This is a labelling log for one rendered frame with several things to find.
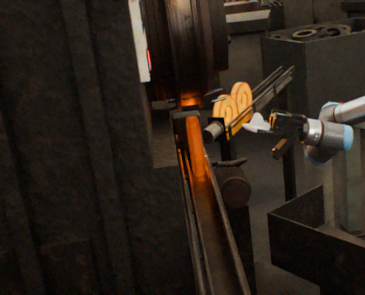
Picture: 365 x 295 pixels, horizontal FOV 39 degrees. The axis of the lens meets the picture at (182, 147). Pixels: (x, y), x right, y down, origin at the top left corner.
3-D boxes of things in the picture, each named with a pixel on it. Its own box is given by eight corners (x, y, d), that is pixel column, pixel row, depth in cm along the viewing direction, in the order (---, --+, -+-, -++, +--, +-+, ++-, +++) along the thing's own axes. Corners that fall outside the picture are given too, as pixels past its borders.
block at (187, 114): (178, 182, 186) (170, 118, 179) (177, 174, 194) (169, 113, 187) (208, 178, 187) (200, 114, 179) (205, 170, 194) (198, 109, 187)
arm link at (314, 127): (309, 141, 182) (317, 150, 173) (296, 139, 182) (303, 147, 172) (315, 117, 180) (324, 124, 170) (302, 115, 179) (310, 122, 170)
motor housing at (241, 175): (230, 304, 206) (216, 181, 190) (223, 274, 227) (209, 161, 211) (262, 299, 207) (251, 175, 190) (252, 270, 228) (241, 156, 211)
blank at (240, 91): (227, 89, 215) (234, 89, 213) (242, 77, 227) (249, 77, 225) (232, 124, 221) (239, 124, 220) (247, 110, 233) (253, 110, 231)
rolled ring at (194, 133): (194, 109, 168) (184, 111, 168) (200, 124, 150) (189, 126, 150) (201, 163, 174) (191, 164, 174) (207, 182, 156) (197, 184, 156)
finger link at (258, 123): (244, 111, 173) (271, 116, 174) (241, 128, 175) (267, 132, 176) (246, 113, 170) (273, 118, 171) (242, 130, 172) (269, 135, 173)
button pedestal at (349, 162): (344, 242, 240) (339, 115, 221) (327, 219, 263) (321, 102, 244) (378, 237, 240) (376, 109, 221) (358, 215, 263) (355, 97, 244)
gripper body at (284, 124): (270, 108, 177) (303, 114, 178) (264, 132, 180) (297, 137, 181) (275, 113, 170) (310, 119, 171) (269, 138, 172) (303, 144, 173)
